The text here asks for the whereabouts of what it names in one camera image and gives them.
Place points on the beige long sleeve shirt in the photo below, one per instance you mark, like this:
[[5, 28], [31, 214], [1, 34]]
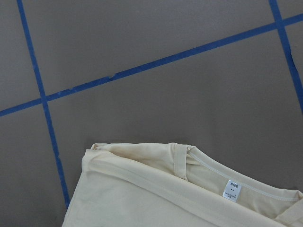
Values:
[[173, 185]]

